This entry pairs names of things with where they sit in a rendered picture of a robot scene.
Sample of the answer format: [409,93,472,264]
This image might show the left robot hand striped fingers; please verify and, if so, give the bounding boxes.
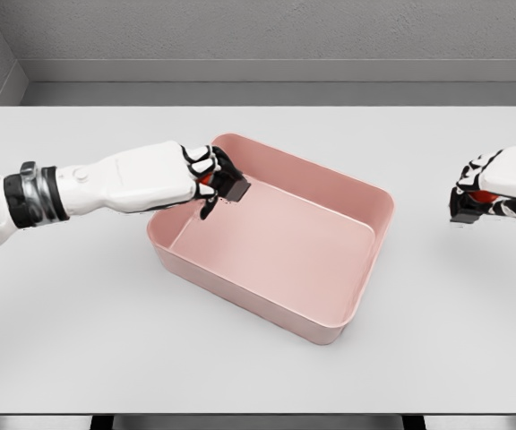
[149,141,243,222]

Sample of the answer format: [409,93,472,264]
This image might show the right robot hand striped fingers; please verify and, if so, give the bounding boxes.
[447,146,516,221]

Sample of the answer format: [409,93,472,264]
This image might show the grey industrial switch red button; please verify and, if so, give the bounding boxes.
[449,189,500,224]
[198,171,252,202]

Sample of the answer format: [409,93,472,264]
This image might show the pink rectangular plastic basket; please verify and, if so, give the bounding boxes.
[146,132,397,347]

